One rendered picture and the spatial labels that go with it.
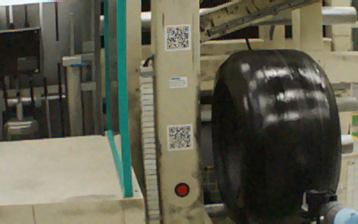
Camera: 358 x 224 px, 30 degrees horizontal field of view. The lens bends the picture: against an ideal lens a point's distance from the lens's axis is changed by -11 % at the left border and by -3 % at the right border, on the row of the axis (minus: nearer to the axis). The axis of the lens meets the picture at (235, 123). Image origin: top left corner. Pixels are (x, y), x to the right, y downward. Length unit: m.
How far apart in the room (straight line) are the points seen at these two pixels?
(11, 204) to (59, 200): 0.11
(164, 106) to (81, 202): 0.70
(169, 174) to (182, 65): 0.32
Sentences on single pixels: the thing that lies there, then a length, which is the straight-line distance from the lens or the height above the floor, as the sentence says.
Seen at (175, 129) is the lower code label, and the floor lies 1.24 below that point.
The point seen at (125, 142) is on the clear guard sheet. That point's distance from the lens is 1.39.
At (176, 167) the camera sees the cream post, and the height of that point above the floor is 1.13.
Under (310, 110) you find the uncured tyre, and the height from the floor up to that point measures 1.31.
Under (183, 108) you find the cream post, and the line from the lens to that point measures 2.06.
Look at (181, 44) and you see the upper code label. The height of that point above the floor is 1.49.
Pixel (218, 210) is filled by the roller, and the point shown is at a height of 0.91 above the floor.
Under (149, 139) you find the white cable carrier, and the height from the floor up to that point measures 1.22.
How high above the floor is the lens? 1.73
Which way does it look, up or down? 13 degrees down
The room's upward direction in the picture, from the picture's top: 1 degrees counter-clockwise
